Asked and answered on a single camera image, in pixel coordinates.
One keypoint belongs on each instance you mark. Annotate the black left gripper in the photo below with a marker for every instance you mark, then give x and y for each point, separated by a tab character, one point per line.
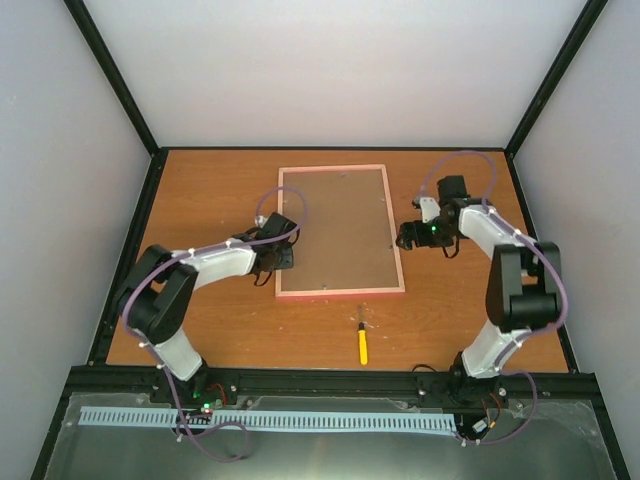
286	260

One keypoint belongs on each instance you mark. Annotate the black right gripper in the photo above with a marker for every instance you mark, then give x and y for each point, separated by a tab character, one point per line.
420	240

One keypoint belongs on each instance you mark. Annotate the pink picture frame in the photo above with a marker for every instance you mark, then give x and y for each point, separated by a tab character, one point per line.
347	244

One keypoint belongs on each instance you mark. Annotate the yellow handled screwdriver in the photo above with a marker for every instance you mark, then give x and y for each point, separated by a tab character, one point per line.
362	338

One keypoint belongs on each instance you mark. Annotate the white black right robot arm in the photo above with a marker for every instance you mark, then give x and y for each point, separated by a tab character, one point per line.
524	297

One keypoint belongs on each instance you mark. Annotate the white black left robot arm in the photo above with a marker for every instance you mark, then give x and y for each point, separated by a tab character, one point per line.
153	300

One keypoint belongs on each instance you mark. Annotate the left controller board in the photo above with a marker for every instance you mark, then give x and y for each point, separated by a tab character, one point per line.
198	408

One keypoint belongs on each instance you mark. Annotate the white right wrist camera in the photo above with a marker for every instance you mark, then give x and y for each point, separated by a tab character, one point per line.
428	206

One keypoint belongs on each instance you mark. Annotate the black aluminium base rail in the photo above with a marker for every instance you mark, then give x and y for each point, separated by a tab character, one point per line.
423	389

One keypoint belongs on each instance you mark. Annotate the right connector with wires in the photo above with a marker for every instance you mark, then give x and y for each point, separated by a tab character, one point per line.
485	420

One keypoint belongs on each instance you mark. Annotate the metal base plate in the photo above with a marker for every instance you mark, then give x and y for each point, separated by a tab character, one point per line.
531	440

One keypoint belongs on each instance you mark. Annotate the light blue cable duct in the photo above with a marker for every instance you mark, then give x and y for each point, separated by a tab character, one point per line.
273	421

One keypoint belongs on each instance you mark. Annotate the black enclosure post right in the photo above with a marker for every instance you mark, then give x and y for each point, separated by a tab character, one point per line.
572	44

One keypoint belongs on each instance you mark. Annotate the black enclosure post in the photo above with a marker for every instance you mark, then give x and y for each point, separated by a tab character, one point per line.
101	53
572	44

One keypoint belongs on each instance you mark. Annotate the black enclosure post left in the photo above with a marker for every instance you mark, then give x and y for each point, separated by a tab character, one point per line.
101	53

